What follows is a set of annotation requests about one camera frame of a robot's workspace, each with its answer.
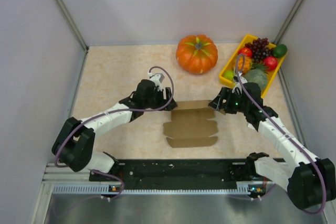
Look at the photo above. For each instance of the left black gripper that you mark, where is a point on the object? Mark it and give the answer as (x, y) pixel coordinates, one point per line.
(163, 102)

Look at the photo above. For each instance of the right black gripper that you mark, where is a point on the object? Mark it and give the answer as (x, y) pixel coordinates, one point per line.
(218, 104)

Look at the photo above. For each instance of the brown cardboard box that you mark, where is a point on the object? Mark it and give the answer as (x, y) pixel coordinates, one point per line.
(192, 124)

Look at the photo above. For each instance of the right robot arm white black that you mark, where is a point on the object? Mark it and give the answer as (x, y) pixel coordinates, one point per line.
(307, 179)

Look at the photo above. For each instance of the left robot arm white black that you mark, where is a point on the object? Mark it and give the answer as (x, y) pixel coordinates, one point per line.
(74, 144)

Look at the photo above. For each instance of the green lime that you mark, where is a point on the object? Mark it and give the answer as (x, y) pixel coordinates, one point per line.
(229, 75)

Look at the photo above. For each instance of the green melon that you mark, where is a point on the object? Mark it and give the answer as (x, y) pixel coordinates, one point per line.
(257, 76)

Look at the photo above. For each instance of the orange pineapple toy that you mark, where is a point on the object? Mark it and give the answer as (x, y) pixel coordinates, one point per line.
(244, 64)

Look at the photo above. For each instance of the orange pumpkin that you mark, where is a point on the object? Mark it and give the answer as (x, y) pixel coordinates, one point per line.
(196, 54)

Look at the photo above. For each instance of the red apple left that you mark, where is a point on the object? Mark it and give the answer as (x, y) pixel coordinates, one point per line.
(246, 51)

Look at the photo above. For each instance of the red apple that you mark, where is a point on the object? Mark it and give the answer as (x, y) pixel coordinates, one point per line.
(246, 51)
(270, 63)

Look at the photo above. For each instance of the red apple right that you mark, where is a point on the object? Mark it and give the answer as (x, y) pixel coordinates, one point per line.
(270, 63)

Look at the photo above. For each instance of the dark purple grape bunch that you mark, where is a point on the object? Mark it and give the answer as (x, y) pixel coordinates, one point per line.
(260, 49)

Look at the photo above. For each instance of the green avocado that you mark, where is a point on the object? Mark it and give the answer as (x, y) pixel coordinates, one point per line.
(279, 51)

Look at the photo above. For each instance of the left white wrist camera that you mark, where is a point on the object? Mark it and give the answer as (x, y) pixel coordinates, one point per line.
(156, 78)

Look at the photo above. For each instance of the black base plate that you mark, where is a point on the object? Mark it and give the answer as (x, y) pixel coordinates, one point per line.
(193, 185)

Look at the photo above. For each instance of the white cable duct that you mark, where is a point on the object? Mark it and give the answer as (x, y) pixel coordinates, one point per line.
(242, 189)

